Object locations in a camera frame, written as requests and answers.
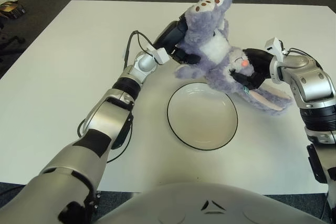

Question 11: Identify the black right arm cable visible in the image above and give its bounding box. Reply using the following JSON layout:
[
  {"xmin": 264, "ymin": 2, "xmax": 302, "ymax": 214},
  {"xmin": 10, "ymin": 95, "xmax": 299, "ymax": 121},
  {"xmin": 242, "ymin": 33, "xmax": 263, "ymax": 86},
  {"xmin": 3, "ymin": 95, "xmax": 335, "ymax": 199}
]
[{"xmin": 285, "ymin": 47, "xmax": 323, "ymax": 70}]

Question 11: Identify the grey robot torso shell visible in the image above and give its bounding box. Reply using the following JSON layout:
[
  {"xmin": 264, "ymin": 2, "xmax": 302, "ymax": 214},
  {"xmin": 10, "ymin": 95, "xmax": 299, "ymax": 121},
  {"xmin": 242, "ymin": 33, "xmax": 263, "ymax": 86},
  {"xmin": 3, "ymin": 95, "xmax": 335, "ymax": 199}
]
[{"xmin": 91, "ymin": 182, "xmax": 329, "ymax": 224}]

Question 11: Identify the black metal bracket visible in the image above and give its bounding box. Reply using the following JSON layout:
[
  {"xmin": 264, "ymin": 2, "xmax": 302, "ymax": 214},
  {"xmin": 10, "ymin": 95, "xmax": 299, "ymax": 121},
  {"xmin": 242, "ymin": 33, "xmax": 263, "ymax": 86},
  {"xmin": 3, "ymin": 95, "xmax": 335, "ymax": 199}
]
[{"xmin": 91, "ymin": 189, "xmax": 102, "ymax": 209}]

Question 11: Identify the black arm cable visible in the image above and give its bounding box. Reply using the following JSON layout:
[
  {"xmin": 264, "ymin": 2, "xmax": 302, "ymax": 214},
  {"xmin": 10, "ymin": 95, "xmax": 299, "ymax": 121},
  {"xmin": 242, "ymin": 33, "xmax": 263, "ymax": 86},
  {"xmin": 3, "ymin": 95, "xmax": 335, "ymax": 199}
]
[
  {"xmin": 77, "ymin": 30, "xmax": 155, "ymax": 163},
  {"xmin": 285, "ymin": 47, "xmax": 323, "ymax": 70}
]

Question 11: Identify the black and gold box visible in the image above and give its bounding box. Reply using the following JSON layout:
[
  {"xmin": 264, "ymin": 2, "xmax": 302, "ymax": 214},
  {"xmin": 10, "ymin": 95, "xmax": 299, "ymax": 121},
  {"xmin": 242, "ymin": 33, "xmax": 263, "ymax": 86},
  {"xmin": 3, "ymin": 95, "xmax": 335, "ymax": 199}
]
[{"xmin": 0, "ymin": 1, "xmax": 26, "ymax": 19}]

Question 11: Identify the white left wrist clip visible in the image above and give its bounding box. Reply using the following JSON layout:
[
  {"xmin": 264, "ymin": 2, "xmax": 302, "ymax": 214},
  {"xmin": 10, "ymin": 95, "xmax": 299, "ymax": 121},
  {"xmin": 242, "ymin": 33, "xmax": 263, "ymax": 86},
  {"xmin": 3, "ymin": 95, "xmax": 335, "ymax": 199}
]
[{"xmin": 145, "ymin": 47, "xmax": 170, "ymax": 65}]

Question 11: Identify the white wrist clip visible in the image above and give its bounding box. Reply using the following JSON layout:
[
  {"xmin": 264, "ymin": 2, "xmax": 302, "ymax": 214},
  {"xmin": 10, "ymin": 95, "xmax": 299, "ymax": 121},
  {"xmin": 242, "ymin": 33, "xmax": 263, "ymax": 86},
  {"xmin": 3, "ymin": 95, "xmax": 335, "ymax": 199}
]
[
  {"xmin": 265, "ymin": 36, "xmax": 287, "ymax": 63},
  {"xmin": 145, "ymin": 47, "xmax": 170, "ymax": 65}
]

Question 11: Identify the black office chair base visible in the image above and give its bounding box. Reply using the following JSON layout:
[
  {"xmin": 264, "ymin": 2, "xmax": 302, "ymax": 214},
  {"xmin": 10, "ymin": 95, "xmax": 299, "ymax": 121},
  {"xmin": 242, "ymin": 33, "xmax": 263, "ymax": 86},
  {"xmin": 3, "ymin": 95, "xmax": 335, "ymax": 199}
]
[{"xmin": 0, "ymin": 34, "xmax": 26, "ymax": 51}]

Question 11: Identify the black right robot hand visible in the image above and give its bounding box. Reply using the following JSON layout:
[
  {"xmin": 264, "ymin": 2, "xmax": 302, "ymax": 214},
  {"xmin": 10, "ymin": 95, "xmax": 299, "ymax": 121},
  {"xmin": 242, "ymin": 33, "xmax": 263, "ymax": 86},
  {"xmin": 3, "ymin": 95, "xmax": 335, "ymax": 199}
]
[{"xmin": 228, "ymin": 48, "xmax": 275, "ymax": 90}]

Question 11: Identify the white plate with black rim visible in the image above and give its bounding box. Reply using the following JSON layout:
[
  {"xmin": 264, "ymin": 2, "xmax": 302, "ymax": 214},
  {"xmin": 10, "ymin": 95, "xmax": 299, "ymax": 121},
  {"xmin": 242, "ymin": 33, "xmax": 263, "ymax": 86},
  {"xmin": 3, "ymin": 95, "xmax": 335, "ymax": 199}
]
[{"xmin": 167, "ymin": 82, "xmax": 238, "ymax": 152}]

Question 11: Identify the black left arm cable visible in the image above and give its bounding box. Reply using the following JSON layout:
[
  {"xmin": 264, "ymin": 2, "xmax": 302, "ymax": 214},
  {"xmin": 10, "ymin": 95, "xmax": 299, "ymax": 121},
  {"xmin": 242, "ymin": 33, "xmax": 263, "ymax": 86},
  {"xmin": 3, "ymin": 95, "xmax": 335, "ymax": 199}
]
[{"xmin": 77, "ymin": 30, "xmax": 155, "ymax": 163}]

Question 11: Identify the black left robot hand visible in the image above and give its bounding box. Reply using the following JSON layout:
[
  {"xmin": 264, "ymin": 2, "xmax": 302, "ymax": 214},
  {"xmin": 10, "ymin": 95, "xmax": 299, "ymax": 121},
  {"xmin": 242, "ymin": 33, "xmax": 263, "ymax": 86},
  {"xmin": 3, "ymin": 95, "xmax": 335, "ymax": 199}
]
[{"xmin": 152, "ymin": 11, "xmax": 202, "ymax": 65}]

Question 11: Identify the purple plush bunny doll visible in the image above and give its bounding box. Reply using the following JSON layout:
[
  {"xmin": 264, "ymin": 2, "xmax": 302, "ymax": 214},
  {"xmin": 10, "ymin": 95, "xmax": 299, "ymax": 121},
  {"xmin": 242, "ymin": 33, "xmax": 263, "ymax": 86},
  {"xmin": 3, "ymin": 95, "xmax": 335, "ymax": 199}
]
[{"xmin": 174, "ymin": 0, "xmax": 293, "ymax": 116}]

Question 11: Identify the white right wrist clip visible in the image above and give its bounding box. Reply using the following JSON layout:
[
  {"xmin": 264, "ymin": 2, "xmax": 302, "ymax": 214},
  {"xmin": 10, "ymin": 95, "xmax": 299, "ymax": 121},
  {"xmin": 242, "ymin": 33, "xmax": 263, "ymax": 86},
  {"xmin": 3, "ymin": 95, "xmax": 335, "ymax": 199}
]
[{"xmin": 265, "ymin": 36, "xmax": 287, "ymax": 63}]

